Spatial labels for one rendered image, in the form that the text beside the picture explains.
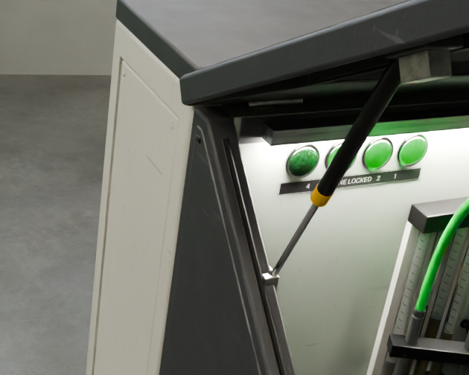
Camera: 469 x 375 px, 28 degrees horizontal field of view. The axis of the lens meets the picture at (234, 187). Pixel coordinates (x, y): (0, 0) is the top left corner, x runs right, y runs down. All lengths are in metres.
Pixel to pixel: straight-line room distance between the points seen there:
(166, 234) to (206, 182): 0.16
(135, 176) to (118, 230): 0.12
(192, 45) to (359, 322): 0.52
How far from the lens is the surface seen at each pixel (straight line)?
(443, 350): 1.43
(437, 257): 1.33
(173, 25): 1.28
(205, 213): 1.15
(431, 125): 1.29
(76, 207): 3.82
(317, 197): 0.96
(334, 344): 1.46
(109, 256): 1.50
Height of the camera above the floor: 1.90
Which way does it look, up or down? 28 degrees down
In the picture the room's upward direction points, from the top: 9 degrees clockwise
